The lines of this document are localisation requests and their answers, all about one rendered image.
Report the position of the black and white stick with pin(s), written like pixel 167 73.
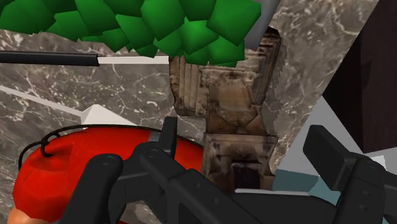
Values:
pixel 46 58

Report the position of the white pointed object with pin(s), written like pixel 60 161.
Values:
pixel 102 116

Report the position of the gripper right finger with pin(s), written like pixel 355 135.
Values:
pixel 338 161

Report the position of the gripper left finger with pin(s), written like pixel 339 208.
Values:
pixel 102 186

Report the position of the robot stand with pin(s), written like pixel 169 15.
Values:
pixel 369 77

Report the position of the green plant in stone pot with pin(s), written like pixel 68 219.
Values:
pixel 229 93

